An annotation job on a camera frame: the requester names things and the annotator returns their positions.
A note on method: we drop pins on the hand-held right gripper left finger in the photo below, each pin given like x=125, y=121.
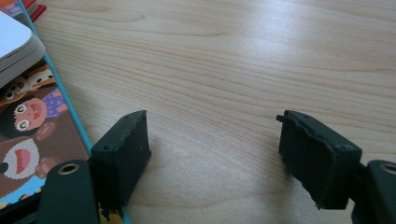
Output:
x=120, y=161

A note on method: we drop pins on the light blue monster picture book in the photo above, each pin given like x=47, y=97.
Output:
x=56, y=133

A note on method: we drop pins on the red picture book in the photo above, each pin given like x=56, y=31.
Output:
x=39, y=12

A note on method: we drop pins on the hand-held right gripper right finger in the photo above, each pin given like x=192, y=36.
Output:
x=317, y=161

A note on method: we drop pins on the white caterpillar board book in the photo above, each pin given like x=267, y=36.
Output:
x=12, y=37

